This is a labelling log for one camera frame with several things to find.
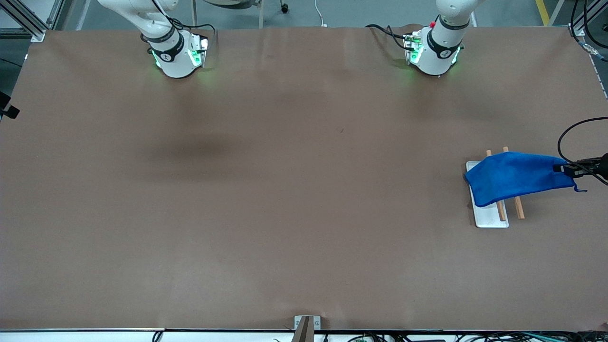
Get tangled black cables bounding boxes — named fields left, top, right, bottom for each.
left=273, top=331, right=608, bottom=342

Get blue microfibre towel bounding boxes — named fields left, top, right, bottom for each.
left=464, top=152, right=588, bottom=208

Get grey office chair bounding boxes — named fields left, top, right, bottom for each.
left=191, top=0, right=290, bottom=29

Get white floor cable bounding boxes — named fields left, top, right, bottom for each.
left=314, top=0, right=329, bottom=28

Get brown bar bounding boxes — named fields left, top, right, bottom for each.
left=291, top=316, right=314, bottom=342

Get aluminium frame post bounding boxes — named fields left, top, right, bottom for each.
left=568, top=0, right=608, bottom=37
left=0, top=0, right=66, bottom=42

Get grey metal bracket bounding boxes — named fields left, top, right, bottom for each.
left=294, top=315, right=322, bottom=331

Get white rack with wooden bars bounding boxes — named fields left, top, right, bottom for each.
left=465, top=146, right=526, bottom=229

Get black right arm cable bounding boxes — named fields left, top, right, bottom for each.
left=151, top=0, right=216, bottom=37

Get black left arm base cable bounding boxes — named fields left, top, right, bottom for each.
left=365, top=24, right=415, bottom=51

